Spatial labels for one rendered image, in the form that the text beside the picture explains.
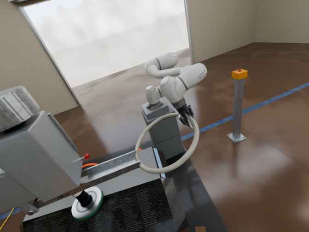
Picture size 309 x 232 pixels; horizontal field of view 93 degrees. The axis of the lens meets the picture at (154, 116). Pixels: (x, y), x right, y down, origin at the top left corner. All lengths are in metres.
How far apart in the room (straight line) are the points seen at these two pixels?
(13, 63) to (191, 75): 5.89
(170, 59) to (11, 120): 1.14
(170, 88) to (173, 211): 0.87
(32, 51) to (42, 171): 5.35
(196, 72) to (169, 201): 0.90
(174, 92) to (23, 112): 0.72
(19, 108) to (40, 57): 5.26
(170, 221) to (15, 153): 0.99
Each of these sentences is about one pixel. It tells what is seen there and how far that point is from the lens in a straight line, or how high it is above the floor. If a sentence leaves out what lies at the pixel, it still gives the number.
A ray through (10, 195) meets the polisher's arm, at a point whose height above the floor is 1.30.
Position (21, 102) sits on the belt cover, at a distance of 0.82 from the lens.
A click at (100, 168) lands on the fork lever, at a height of 1.10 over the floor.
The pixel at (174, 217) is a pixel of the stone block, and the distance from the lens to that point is 1.26.
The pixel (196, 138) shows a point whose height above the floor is 1.21.
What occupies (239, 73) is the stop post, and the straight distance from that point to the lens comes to 2.06.
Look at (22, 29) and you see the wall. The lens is 6.08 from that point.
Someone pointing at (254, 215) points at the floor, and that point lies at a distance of 2.02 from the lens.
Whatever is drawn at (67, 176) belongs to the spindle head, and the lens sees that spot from 0.94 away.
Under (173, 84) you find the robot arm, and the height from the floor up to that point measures 1.51.
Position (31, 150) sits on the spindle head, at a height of 1.50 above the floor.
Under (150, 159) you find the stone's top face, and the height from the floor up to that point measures 0.87.
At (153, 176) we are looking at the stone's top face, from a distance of 1.20.
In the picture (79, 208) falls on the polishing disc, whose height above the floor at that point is 0.91.
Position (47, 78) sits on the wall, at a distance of 6.12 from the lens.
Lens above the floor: 1.82
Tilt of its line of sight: 31 degrees down
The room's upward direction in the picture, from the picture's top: 17 degrees counter-clockwise
